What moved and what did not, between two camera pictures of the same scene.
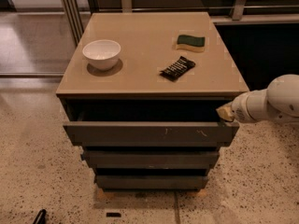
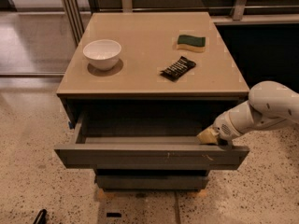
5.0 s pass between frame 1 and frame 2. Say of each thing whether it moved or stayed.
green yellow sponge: stayed
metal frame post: stayed
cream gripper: moved
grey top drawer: moved
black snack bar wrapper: stayed
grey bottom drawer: stayed
